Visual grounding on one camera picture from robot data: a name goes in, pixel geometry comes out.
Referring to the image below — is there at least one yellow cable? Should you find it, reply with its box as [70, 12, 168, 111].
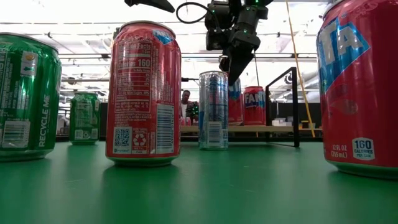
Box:
[285, 0, 317, 138]

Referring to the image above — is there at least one silver blue energy drink can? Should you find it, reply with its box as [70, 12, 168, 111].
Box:
[198, 70, 231, 152]

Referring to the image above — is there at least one white box stack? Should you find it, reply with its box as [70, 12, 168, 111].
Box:
[271, 117, 295, 128]

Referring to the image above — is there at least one wooden shelf with black frame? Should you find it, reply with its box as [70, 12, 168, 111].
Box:
[180, 67, 323, 149]

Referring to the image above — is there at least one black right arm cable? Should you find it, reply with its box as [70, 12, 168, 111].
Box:
[175, 1, 215, 25]

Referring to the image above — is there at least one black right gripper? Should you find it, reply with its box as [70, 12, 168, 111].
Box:
[218, 17, 262, 86]

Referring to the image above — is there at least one green soda can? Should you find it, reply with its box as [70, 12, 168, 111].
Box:
[0, 32, 62, 163]
[68, 91, 102, 146]

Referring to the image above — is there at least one black cabinet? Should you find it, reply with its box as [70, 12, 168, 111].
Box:
[269, 102, 323, 126]

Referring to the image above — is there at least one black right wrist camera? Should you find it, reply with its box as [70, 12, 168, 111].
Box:
[205, 28, 229, 52]

